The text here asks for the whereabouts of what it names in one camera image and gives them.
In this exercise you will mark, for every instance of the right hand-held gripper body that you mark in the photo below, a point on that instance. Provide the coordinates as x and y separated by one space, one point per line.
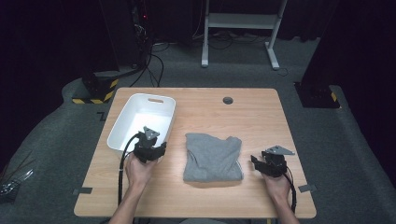
275 163

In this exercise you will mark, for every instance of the black equipment column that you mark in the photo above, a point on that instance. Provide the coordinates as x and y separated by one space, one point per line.
124 31

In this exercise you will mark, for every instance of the white metal stand frame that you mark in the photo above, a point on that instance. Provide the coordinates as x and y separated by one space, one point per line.
241 21

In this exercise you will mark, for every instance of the person's right hand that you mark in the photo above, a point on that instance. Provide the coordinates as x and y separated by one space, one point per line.
277 186

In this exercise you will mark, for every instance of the grey tape strip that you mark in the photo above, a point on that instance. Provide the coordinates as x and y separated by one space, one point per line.
82 191
307 188

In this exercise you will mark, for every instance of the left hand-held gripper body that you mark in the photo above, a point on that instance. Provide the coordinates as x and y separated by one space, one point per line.
146 149

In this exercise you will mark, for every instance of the black yellow striped stand base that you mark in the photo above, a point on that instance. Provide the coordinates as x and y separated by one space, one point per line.
99 90
316 96

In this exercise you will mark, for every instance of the grey pants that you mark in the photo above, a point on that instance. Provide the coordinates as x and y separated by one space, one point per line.
213 158

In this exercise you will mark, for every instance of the white plastic basket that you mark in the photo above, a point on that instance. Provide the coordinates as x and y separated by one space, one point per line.
140 121

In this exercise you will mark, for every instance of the person's left hand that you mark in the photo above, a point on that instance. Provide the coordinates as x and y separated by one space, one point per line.
138 171

